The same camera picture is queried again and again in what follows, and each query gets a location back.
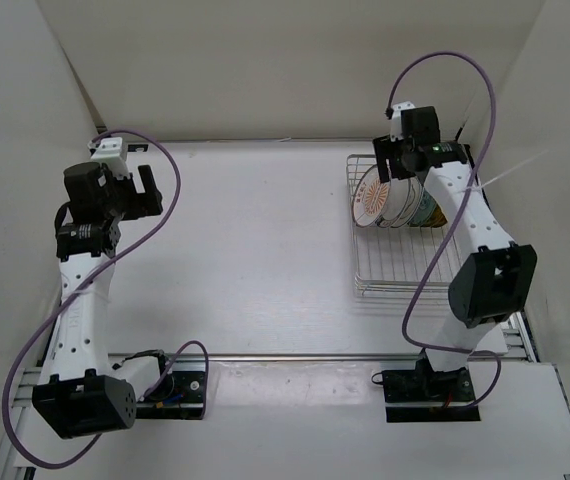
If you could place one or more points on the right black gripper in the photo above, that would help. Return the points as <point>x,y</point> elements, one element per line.
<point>384,149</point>

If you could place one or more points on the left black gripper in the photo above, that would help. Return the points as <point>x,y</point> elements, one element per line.
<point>143,203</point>

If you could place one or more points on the dark blue rim plate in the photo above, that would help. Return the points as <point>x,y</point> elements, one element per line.
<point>396,205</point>

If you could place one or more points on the orange sunburst white plate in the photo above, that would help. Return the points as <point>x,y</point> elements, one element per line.
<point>369,201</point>

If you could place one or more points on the white plate teal line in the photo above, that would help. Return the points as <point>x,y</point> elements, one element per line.
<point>413,200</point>

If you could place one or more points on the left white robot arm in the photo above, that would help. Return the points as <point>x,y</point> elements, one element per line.
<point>85,393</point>

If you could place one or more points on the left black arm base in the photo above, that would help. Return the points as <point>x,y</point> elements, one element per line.
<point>165,390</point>

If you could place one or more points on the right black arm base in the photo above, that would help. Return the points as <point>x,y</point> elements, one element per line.
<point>410,397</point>

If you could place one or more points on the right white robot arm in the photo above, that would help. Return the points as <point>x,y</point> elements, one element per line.
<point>496,273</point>

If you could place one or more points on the light blue patterned plate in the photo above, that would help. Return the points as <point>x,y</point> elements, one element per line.
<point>424,211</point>

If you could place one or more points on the yellow patterned plate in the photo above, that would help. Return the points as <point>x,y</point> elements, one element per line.
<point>437,219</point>

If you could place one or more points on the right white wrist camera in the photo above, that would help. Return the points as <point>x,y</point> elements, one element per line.
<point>394,114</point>

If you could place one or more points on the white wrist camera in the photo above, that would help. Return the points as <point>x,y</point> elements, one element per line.
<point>112,152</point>
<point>394,114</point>

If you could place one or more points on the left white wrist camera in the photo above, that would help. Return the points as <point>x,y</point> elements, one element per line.
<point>112,152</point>

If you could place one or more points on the metal wire dish rack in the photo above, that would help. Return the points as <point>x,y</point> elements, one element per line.
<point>390,262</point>

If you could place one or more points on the aluminium table rail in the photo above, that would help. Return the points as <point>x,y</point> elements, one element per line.
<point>358,357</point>

